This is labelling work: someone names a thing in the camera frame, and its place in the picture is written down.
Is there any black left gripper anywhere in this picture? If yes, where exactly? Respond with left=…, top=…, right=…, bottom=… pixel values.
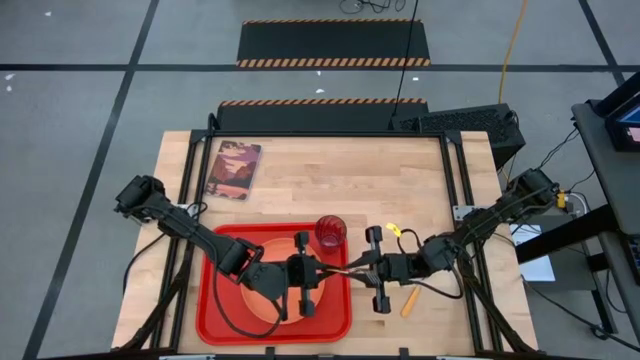
left=285, top=231, right=347, bottom=318

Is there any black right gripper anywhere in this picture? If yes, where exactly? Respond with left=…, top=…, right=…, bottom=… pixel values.
left=344, top=225, right=424, bottom=315

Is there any red translucent cup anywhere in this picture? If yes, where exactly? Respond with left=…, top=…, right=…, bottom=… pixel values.
left=313, top=214, right=349, bottom=254

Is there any orange plate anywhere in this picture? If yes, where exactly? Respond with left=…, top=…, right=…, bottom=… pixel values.
left=239, top=236, right=328, bottom=327

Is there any red plastic tray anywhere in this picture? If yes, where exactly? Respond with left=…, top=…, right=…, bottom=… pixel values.
left=195, top=221, right=354, bottom=348

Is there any landscape-cover notebook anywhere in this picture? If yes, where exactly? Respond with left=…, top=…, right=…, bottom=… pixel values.
left=203, top=139, right=264, bottom=203

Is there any hazard-striped black floor mat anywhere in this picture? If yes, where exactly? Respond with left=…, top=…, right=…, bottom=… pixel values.
left=235, top=18, right=433, bottom=70
left=215, top=97, right=431, bottom=133

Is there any black computer tower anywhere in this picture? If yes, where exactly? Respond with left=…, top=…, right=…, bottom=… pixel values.
left=388, top=102, right=528, bottom=171

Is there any grey side desk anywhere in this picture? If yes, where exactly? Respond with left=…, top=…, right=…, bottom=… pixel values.
left=514, top=99, right=640, bottom=360

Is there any black laptop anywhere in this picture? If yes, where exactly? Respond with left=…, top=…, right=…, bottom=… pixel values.
left=593, top=70, right=640, bottom=154

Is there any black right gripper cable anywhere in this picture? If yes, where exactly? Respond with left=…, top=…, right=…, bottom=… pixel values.
left=396, top=227, right=466, bottom=302

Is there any silver metal bracket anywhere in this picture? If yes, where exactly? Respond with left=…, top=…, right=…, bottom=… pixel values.
left=174, top=201, right=202, bottom=218
left=451, top=203, right=489, bottom=223

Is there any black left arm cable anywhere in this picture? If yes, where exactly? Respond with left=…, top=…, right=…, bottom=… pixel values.
left=211, top=264, right=288, bottom=340

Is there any black table frame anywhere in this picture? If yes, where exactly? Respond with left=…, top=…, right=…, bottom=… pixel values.
left=118, top=112, right=539, bottom=354

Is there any black floor cable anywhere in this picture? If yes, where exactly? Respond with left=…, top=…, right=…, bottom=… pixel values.
left=521, top=278, right=640, bottom=352

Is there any black hanging cable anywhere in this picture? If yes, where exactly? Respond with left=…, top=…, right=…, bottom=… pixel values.
left=390, top=0, right=421, bottom=118

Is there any yellow hanging cable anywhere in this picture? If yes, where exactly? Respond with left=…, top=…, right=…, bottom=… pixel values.
left=497, top=0, right=530, bottom=105

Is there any black cable coil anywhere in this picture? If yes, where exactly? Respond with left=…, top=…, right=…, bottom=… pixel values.
left=338, top=0, right=408, bottom=16

